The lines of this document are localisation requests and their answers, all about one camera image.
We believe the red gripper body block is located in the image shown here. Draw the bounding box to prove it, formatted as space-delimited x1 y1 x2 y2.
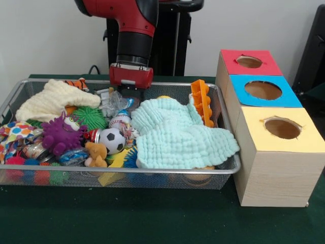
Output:
109 63 154 89

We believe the light blue muslin cloth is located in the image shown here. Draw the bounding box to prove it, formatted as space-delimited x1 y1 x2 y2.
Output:
131 98 241 170

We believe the shallow mesh bin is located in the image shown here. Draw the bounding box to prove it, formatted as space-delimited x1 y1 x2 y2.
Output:
0 78 241 191

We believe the wooden box with three holes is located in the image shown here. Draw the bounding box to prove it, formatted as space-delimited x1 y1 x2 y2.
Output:
215 49 325 208

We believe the white baseball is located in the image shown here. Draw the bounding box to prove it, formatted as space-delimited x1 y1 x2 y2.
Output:
109 115 132 130

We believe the green spiky ball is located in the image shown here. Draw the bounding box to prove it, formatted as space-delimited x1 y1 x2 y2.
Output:
73 106 109 131

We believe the tiger plush toy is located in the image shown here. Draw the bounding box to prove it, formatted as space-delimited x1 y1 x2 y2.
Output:
64 77 89 92

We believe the black and white soccer ball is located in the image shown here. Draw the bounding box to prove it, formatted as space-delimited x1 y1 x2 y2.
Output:
98 128 126 155

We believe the orange plastic toy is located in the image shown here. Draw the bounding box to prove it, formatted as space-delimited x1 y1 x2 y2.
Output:
190 79 214 127

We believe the brown plush bear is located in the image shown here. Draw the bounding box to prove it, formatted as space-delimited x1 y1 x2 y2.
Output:
84 141 109 168

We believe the cream muslin cloth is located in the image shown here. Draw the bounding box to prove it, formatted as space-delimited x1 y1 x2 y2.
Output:
15 78 102 123

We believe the purple spiky monster toy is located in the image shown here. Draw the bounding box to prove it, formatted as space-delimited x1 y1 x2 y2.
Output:
42 111 88 156

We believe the polka dot cloth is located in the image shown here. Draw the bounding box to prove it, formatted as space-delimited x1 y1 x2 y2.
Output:
0 121 39 163

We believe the dark green tablecloth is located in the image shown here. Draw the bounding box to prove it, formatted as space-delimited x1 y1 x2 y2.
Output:
0 73 325 244

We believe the black chair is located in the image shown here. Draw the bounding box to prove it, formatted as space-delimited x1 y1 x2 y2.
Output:
291 4 325 96

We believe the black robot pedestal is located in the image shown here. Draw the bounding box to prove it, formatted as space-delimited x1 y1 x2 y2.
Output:
103 0 205 76

